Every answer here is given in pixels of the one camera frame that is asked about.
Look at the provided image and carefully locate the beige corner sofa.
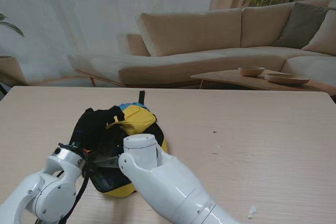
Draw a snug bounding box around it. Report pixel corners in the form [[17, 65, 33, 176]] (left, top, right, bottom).
[[67, 0, 336, 89]]

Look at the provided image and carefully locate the beige plant pot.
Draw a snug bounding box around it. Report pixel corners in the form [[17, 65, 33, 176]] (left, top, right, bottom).
[[0, 56, 27, 87]]

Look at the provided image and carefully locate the beige sofa cushion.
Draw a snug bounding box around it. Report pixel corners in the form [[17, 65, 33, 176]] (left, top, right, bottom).
[[301, 10, 336, 57]]

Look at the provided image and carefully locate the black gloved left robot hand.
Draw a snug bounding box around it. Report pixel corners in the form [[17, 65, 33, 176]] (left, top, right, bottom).
[[68, 105, 125, 152]]

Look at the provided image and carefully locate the small deep wooden bowl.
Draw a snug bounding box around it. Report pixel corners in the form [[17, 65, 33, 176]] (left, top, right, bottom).
[[238, 66, 266, 78]]

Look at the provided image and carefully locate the grey sofa cushion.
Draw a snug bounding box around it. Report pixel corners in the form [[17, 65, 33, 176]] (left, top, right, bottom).
[[274, 2, 336, 50]]

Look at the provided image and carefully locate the wide shallow wooden dish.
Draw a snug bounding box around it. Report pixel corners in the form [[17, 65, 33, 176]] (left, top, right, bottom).
[[264, 73, 311, 86]]

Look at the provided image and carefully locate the green plant with long leaves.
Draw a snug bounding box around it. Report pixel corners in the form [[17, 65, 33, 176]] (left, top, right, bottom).
[[0, 0, 25, 38]]

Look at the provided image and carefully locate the small white paper scrap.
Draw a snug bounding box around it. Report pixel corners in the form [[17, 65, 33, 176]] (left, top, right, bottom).
[[248, 204, 258, 220]]

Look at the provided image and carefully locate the red black left arm cable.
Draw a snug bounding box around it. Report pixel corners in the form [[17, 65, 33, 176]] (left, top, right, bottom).
[[56, 149, 98, 224]]

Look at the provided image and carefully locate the low wooden coffee table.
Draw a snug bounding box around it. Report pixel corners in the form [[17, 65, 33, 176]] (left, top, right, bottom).
[[191, 68, 336, 97]]

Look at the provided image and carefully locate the blue and yellow school bag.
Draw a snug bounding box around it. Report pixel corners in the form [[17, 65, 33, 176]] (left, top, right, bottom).
[[69, 90, 169, 198]]

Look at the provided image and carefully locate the white sheer curtain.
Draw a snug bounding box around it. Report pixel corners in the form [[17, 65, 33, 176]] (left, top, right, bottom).
[[0, 0, 218, 86]]

